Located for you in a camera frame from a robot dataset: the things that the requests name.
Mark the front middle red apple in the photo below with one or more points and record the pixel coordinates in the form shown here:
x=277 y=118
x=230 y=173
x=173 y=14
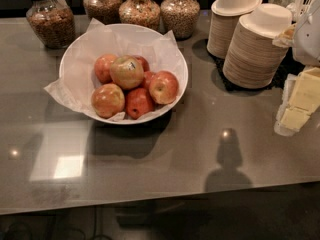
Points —
x=138 y=103

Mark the middle hidden red apple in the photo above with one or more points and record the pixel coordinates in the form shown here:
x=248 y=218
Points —
x=148 y=75

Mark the black mat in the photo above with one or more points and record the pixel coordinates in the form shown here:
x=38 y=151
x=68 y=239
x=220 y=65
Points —
x=287 y=66

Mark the front stack paper bowls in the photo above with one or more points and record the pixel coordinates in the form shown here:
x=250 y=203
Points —
x=252 y=59

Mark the white bowl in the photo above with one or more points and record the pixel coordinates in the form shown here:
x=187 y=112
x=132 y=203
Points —
x=80 y=64

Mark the glass cereal jar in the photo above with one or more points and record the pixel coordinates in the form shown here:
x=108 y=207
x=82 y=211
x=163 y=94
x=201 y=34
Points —
x=105 y=11
x=180 y=17
x=144 y=13
x=53 y=22

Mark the rear stack paper bowls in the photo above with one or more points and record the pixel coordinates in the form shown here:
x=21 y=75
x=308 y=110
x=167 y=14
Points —
x=224 y=18

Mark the right apple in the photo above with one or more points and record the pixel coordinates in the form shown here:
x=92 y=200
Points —
x=164 y=87

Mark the back red apple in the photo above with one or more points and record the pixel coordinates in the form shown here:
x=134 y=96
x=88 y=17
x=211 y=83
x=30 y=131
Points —
x=143 y=62

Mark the top apple with sticker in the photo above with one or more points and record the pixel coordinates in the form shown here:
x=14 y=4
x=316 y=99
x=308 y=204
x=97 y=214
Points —
x=127 y=72

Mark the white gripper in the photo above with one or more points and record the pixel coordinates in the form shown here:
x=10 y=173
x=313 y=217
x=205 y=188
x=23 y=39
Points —
x=309 y=39

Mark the front left apple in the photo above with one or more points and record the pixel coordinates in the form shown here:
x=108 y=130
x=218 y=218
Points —
x=108 y=100

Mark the stack paper bowls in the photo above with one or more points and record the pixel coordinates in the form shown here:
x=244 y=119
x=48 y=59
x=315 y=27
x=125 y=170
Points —
x=252 y=59
x=224 y=18

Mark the white paper liner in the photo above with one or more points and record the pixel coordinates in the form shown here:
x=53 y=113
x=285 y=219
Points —
x=75 y=84

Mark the left glass cereal jar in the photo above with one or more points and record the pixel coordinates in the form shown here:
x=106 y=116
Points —
x=53 y=22

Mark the back left apple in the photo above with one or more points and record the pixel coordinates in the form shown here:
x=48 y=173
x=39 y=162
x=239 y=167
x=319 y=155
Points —
x=102 y=67

